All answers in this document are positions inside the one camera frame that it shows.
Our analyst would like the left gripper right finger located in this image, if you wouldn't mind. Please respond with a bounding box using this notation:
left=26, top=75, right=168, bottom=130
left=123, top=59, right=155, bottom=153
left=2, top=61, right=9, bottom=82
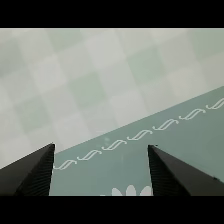
left=147, top=144, right=224, bottom=197

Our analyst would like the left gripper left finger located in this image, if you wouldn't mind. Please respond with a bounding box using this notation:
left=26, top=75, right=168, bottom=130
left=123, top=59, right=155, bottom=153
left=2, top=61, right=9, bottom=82
left=0, top=142, right=56, bottom=197

